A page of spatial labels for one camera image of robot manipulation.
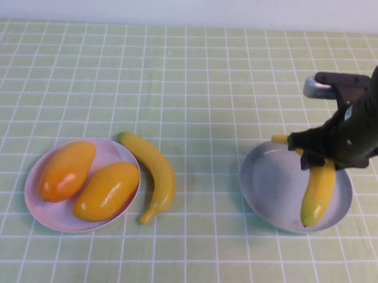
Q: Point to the pale pink round plate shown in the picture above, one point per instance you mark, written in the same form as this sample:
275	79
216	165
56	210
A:
52	218

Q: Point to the light blue round plate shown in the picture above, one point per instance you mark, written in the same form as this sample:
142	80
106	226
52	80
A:
269	185

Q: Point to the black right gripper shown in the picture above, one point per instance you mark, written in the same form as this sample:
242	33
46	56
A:
359	132

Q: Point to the yellow plastic mango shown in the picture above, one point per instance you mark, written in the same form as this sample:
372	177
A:
107	192

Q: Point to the green checked tablecloth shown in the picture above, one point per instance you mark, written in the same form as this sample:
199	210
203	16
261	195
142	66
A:
192	84

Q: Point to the orange plastic mango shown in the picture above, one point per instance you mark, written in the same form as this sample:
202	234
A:
66	172

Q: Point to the yellow plastic banana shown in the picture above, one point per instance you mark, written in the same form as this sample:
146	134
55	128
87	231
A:
317	194
162	178

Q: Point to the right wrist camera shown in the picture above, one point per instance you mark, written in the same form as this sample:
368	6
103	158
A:
324	87

